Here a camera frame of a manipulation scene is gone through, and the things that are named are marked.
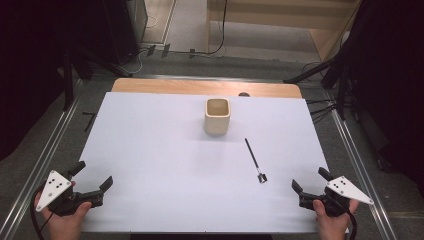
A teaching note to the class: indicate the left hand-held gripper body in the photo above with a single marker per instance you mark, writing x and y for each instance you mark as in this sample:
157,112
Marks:
53,190

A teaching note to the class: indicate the light wooden furniture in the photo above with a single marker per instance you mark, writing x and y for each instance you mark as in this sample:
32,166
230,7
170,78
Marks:
283,20

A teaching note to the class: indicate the person's left hand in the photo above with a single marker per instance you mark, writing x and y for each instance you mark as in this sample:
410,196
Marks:
65,225

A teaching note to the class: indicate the black pen with silver end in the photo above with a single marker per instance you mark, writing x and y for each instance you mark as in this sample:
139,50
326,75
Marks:
255,160

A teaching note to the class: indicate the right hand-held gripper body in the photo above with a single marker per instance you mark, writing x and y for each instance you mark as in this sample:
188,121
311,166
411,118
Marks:
346,190

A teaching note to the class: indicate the dark round table grommet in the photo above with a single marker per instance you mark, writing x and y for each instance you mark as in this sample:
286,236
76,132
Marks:
244,94

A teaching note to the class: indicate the black cabinet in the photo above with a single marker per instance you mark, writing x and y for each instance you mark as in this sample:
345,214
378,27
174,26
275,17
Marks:
123,30

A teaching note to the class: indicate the beige square cup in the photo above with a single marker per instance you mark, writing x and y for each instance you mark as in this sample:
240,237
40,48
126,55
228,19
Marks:
217,121

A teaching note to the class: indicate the metal floor rail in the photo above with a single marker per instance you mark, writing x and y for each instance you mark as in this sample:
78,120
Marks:
36,166
360,166

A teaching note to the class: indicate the white board sheet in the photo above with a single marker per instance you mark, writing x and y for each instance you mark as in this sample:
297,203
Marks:
166,173

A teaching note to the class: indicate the black metal stand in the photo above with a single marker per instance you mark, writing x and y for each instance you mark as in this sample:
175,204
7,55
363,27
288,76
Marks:
68,83

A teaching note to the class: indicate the person's right hand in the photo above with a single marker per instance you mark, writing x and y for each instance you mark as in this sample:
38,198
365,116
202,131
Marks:
333,226

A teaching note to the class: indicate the black tripod stand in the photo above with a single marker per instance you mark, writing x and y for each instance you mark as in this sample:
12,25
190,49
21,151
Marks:
333,71

